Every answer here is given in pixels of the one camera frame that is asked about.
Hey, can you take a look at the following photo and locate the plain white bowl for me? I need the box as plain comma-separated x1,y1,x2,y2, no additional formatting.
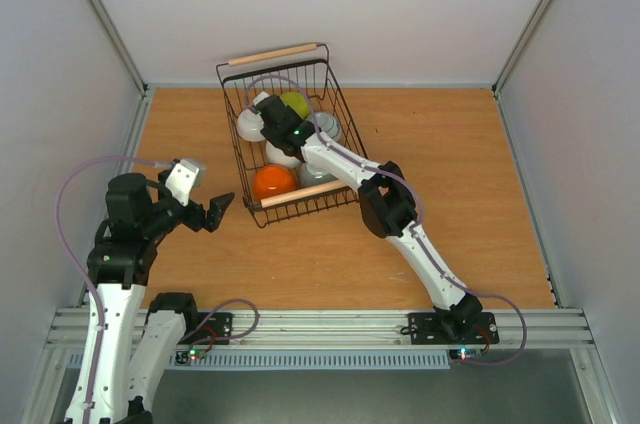
265,142,302,169

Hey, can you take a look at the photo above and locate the green bowl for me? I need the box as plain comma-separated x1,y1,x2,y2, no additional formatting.
279,91,311,120

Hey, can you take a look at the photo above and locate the blue floral porcelain bowl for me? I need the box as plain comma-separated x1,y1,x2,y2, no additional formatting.
307,112,343,142

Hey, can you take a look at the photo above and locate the orange bowl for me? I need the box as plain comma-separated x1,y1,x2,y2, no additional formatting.
252,164,298,201

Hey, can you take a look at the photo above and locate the grey scale pattern bowl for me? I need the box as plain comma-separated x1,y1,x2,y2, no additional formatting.
298,163,336,188

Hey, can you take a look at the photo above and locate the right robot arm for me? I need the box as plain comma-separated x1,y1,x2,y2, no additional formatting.
250,93,483,343

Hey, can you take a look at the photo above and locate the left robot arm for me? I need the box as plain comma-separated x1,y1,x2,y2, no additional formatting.
64,166,235,423

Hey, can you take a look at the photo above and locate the black wire dish rack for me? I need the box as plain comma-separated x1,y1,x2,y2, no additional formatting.
216,43,367,228

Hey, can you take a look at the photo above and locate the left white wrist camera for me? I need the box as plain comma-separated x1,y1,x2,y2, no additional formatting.
165,158,206,207

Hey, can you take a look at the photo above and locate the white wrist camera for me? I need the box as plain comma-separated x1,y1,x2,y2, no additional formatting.
165,158,206,207
251,91,272,114

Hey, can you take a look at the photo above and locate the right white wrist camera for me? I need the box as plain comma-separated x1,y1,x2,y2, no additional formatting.
251,91,272,114

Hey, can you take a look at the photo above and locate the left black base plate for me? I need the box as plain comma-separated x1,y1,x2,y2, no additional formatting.
179,312,233,345

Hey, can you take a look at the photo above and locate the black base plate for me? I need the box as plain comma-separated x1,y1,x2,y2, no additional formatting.
401,312,500,346
179,312,233,345

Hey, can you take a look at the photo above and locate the blue slotted cable duct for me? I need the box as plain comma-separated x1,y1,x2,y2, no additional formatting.
67,349,451,372

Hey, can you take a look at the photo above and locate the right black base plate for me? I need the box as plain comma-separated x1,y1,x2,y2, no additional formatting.
401,312,500,346

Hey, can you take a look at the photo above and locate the aluminium mounting rail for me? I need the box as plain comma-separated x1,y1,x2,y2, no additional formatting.
45,308,595,351

